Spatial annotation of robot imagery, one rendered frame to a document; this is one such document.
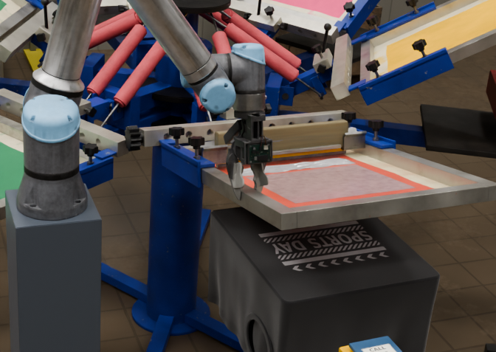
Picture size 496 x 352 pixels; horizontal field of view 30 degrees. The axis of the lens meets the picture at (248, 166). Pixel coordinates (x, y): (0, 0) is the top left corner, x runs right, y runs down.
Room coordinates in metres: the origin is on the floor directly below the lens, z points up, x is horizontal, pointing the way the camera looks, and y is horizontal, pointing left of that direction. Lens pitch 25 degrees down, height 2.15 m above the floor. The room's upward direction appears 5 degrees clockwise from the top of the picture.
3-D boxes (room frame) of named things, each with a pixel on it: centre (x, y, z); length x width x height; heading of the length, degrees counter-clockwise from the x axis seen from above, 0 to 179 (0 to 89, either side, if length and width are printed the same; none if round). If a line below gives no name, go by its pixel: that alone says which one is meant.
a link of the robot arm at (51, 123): (1.79, 0.42, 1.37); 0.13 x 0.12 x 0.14; 14
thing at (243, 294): (2.10, -0.04, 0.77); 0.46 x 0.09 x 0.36; 25
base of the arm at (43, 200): (1.78, 0.42, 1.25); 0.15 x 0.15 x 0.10
